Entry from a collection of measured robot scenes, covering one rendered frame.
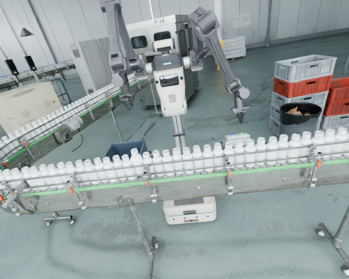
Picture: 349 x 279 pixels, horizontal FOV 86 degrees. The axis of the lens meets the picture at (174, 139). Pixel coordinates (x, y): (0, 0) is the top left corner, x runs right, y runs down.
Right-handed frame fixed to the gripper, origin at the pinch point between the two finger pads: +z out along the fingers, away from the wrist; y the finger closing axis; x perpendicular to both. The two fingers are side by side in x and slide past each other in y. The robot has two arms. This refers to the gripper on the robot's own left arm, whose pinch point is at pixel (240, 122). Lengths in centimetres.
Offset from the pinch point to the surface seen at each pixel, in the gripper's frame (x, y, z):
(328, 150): -16.5, 40.9, 19.7
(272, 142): -18.9, 10.9, 10.9
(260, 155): -16.8, 4.9, 18.2
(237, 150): -18.2, -7.5, 13.4
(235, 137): -3.8, -5.2, 8.6
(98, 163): -18, -88, 10
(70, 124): 83, -166, -13
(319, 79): 160, 151, -22
